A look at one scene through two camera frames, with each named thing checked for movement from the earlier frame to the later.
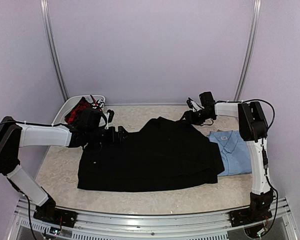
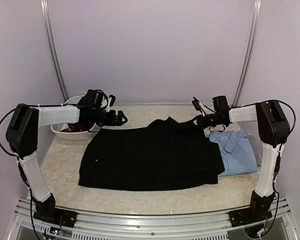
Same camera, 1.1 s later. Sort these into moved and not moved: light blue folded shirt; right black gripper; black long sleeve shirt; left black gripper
Moved: right black gripper; left black gripper
Not moved: black long sleeve shirt; light blue folded shirt
